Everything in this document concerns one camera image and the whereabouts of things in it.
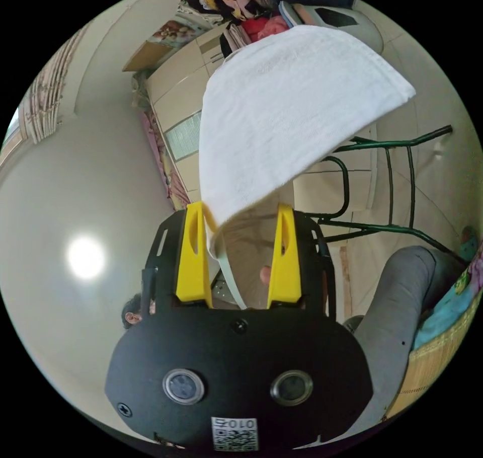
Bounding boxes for green metal chair frame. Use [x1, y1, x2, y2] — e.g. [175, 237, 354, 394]
[294, 125, 468, 267]

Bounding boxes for bed with woven mat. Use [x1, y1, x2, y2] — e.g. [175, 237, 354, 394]
[384, 226, 483, 422]

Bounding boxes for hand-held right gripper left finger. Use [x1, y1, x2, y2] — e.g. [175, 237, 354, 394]
[175, 202, 219, 309]

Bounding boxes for white pants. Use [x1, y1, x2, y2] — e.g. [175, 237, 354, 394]
[199, 25, 417, 310]

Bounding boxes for striped curtain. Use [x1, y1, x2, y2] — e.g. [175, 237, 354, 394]
[22, 31, 90, 145]

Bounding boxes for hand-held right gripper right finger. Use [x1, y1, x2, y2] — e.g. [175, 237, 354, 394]
[267, 204, 303, 310]

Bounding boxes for person's body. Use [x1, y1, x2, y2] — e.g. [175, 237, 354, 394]
[121, 246, 469, 421]

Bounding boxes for window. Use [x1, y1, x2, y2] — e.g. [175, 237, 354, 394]
[0, 107, 29, 166]

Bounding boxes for pile of clothes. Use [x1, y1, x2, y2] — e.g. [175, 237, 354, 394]
[175, 0, 302, 48]

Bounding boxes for cream cupboard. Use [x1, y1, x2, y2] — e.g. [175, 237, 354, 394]
[122, 24, 235, 203]

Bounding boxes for round ceiling lamp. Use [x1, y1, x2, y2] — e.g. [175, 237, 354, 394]
[65, 235, 107, 280]

